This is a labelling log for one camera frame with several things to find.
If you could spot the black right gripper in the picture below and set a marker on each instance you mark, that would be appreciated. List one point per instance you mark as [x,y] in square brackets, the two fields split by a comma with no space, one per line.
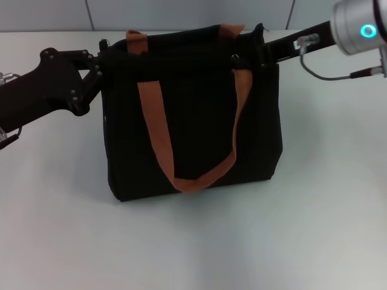
[302,42]

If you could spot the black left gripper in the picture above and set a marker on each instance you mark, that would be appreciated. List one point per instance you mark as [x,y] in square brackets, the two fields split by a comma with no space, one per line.
[36,90]

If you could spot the silver zipper pull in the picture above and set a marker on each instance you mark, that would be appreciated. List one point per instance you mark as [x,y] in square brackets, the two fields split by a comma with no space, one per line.
[234,57]

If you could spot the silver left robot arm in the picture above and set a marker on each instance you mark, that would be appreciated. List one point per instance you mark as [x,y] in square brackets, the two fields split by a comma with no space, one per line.
[2,134]

